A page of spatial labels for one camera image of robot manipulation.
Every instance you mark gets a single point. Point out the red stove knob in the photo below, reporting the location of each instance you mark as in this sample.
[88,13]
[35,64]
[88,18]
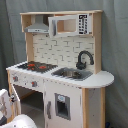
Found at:
[34,84]
[15,78]

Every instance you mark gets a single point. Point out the grey toy sink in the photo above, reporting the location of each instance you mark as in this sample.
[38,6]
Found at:
[73,74]

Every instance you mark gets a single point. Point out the red right stove knob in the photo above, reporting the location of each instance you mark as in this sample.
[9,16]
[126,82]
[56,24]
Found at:
[34,84]

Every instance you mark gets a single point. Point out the grey ice dispenser panel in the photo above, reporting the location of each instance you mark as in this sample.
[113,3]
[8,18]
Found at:
[62,106]

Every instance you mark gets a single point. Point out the wooden toy kitchen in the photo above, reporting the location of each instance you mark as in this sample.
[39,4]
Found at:
[63,52]

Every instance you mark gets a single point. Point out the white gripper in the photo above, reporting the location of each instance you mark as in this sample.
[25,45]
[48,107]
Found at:
[5,105]

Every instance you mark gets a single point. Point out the grey range hood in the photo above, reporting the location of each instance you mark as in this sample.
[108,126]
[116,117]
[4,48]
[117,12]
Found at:
[38,26]

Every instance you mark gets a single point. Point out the white oven door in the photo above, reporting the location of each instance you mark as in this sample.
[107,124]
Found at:
[16,102]

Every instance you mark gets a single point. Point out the black toy faucet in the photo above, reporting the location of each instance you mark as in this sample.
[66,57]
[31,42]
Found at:
[81,64]

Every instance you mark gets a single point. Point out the white fridge cabinet door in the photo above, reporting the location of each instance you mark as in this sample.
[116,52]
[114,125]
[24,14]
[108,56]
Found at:
[54,121]

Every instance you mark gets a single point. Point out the black toy stovetop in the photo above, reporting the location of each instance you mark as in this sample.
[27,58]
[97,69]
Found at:
[37,66]

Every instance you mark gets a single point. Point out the red left stove knob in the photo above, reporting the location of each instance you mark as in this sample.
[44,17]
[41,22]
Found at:
[15,78]

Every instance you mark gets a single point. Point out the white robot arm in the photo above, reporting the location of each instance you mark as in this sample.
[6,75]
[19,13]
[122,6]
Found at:
[20,121]

